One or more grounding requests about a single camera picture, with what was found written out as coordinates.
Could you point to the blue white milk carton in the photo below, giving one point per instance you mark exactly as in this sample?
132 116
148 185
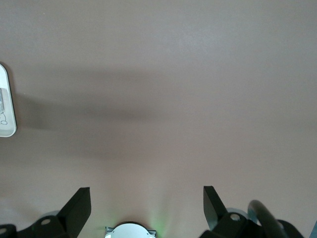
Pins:
2 99

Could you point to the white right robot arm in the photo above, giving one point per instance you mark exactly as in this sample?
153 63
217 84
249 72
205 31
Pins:
128 230

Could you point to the cream rabbit print tray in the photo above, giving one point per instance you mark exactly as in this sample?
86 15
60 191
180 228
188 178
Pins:
8 124

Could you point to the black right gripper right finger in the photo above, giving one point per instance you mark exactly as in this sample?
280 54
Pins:
215 213

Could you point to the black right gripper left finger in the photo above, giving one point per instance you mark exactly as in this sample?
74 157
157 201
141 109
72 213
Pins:
71 218

